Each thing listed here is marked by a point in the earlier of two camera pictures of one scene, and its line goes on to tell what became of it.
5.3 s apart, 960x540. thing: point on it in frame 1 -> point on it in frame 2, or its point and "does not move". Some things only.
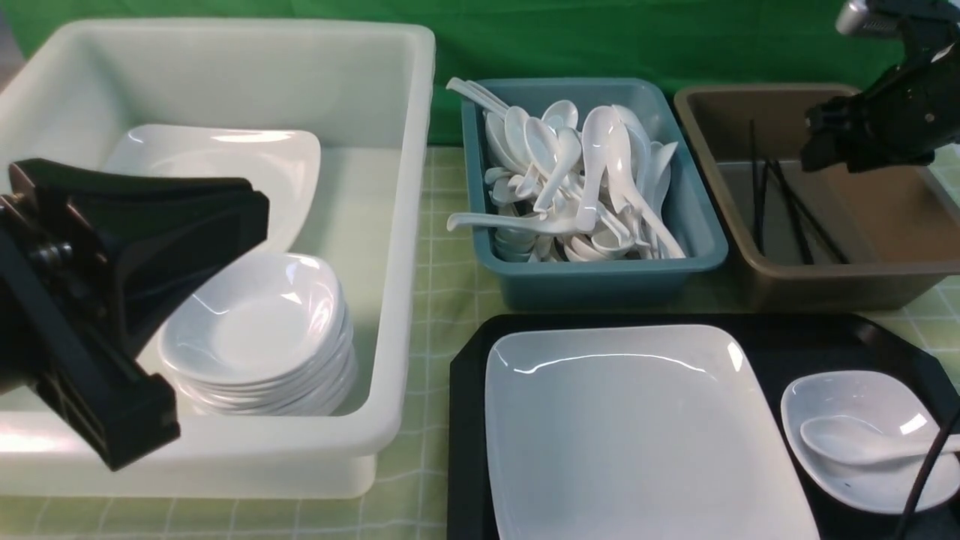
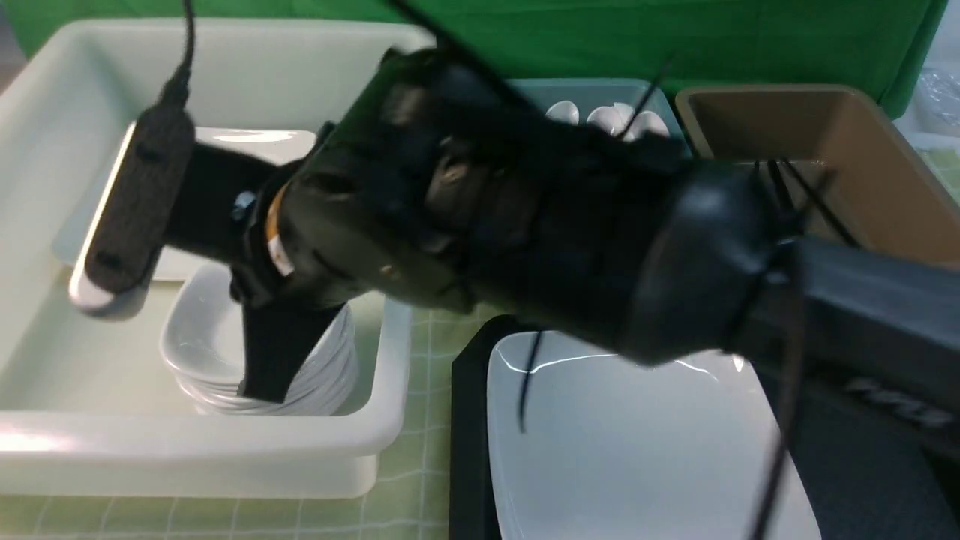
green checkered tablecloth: x=413 y=502 does not move
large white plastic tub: x=364 y=92 does not move
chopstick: x=811 y=213 -> x=810 y=191
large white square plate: x=635 y=432 does not move
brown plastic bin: x=818 y=238 does not move
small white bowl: x=883 y=402 -> x=202 y=333
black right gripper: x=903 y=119 -> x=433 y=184
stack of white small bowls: x=268 y=335 does not move
